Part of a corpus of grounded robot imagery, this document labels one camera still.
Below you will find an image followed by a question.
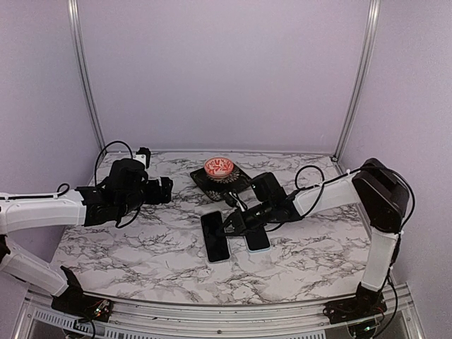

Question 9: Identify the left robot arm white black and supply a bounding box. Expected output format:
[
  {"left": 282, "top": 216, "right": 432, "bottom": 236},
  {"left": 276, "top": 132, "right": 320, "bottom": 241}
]
[{"left": 1, "top": 158, "right": 173, "bottom": 314}]

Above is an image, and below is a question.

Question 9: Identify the right aluminium frame post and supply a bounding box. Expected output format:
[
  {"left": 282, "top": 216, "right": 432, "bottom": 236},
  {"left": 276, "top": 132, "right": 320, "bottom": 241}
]
[{"left": 333, "top": 0, "right": 381, "bottom": 162}]

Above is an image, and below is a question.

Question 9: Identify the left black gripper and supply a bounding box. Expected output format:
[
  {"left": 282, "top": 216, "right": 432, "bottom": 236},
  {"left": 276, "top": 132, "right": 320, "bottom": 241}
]
[{"left": 118, "top": 177, "right": 173, "bottom": 217}]

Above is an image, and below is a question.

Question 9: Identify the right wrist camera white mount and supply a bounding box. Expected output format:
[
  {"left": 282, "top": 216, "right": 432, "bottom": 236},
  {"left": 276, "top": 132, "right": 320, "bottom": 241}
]
[{"left": 222, "top": 190, "right": 248, "bottom": 212}]

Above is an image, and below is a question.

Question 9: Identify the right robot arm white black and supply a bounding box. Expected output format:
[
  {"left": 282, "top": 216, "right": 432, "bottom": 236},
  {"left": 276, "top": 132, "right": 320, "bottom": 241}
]
[{"left": 215, "top": 158, "right": 415, "bottom": 316}]

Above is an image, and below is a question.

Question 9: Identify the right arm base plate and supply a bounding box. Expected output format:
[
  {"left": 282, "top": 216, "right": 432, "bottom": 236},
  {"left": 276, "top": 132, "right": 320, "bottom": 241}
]
[{"left": 323, "top": 297, "right": 388, "bottom": 324}]

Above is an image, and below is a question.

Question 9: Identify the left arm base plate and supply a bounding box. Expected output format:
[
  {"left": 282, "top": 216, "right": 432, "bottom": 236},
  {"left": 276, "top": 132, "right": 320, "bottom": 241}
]
[{"left": 51, "top": 295, "right": 113, "bottom": 322}]

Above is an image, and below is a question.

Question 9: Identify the clear magsafe phone case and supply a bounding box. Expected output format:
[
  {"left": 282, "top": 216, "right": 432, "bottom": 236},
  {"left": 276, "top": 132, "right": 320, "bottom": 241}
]
[{"left": 199, "top": 210, "right": 232, "bottom": 265}]

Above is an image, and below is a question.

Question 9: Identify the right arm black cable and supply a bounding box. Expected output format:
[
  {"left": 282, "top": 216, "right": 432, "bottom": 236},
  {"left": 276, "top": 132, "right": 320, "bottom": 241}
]
[{"left": 264, "top": 165, "right": 416, "bottom": 234}]

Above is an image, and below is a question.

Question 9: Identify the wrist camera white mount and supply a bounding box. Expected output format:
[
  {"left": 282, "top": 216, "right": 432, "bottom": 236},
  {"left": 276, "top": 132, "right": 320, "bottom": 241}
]
[
  {"left": 133, "top": 147, "right": 151, "bottom": 169},
  {"left": 222, "top": 190, "right": 248, "bottom": 212}
]

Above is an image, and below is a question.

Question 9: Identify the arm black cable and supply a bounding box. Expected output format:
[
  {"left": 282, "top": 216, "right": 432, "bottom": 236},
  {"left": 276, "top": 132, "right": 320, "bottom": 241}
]
[
  {"left": 264, "top": 165, "right": 416, "bottom": 234},
  {"left": 0, "top": 141, "right": 149, "bottom": 229}
]

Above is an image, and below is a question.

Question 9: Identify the front aluminium rail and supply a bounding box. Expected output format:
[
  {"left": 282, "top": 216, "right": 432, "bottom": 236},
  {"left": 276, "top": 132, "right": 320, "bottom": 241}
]
[{"left": 12, "top": 284, "right": 426, "bottom": 338}]

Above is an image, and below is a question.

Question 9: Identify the red white patterned bowl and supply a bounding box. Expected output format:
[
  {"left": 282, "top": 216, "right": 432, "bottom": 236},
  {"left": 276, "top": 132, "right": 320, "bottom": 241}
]
[{"left": 203, "top": 157, "right": 234, "bottom": 179}]

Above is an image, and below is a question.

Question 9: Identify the aluminium frame post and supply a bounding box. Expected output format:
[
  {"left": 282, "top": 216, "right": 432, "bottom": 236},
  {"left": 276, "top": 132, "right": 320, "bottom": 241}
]
[
  {"left": 333, "top": 0, "right": 381, "bottom": 162},
  {"left": 67, "top": 0, "right": 106, "bottom": 150}
]

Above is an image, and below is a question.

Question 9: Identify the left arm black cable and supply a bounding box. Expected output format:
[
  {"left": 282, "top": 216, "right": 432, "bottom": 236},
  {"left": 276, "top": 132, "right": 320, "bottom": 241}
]
[{"left": 0, "top": 141, "right": 149, "bottom": 229}]

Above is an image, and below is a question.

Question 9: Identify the black square floral plate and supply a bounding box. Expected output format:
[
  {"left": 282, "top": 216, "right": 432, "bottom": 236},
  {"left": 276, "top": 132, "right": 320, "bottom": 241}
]
[{"left": 190, "top": 165, "right": 251, "bottom": 202}]

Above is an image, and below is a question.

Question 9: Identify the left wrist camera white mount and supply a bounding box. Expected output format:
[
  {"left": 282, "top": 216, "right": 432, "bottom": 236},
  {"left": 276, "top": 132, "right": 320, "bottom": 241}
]
[{"left": 133, "top": 147, "right": 151, "bottom": 169}]

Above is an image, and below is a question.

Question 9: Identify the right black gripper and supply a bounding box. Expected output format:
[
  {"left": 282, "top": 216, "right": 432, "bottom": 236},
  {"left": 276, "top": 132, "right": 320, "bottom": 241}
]
[{"left": 216, "top": 198, "right": 275, "bottom": 235}]

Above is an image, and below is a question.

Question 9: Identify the left aluminium frame post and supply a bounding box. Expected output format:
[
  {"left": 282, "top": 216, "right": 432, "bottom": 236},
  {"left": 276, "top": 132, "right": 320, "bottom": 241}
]
[{"left": 67, "top": 0, "right": 106, "bottom": 150}]

